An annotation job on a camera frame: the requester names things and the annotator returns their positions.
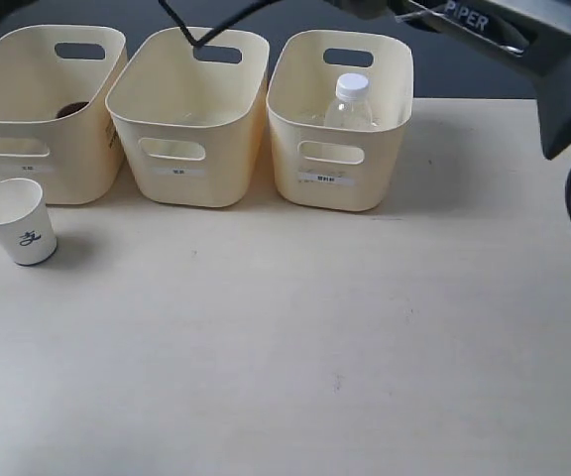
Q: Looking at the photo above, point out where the clear plastic bottle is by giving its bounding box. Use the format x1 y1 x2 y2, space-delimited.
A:
324 72 375 131

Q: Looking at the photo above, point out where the brown wooden cup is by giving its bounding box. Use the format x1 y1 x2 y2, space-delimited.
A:
56 101 88 119

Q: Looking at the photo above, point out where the white paper cup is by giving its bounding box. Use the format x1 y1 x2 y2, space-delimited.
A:
0 178 58 267

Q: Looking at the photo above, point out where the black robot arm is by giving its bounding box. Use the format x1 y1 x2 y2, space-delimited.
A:
334 1 571 221

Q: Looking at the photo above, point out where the right cream plastic bin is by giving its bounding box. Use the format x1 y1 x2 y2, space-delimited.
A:
267 30 414 211

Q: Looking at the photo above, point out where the cream plastic bin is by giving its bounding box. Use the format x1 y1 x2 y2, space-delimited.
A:
267 30 414 211
0 25 127 205
105 28 270 208

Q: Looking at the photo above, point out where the middle cream plastic bin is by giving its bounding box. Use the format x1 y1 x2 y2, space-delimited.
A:
105 28 270 208

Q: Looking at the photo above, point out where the left cream plastic bin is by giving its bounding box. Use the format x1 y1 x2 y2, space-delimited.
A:
0 25 127 205

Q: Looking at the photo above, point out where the black cable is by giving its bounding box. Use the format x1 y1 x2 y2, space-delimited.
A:
159 0 277 50

